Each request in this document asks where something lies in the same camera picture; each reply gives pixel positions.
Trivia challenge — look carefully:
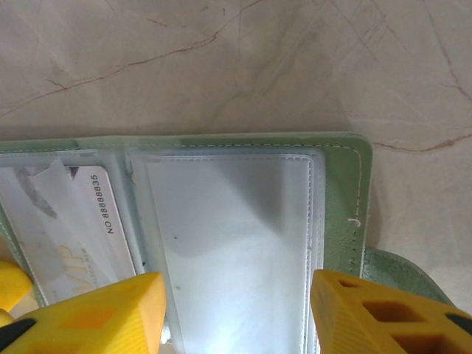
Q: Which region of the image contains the silver VIP card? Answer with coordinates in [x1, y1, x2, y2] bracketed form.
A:
[21, 164, 139, 307]

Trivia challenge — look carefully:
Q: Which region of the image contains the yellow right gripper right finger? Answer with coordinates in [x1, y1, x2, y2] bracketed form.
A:
[311, 268, 472, 354]

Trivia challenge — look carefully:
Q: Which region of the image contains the clear plastic zip bag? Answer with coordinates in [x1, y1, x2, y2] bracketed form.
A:
[0, 131, 457, 354]

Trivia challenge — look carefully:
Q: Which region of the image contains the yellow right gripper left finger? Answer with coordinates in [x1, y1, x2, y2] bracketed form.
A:
[0, 271, 167, 354]

